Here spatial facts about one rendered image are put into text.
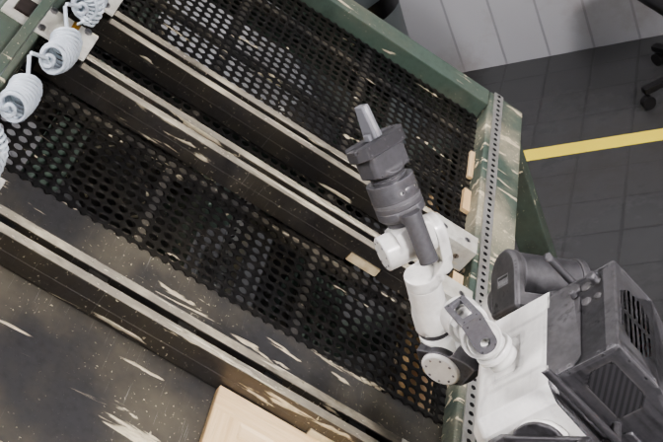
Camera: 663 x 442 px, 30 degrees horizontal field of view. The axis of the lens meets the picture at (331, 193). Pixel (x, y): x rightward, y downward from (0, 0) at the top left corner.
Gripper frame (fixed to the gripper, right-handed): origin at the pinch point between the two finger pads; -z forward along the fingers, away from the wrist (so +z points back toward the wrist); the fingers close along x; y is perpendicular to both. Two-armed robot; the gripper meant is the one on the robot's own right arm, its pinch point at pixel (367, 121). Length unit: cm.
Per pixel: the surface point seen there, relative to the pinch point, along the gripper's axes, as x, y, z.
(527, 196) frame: -116, 86, 67
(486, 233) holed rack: -63, 50, 53
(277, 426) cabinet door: 29, 21, 46
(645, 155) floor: -221, 126, 99
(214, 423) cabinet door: 40, 21, 39
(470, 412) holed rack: -13, 18, 69
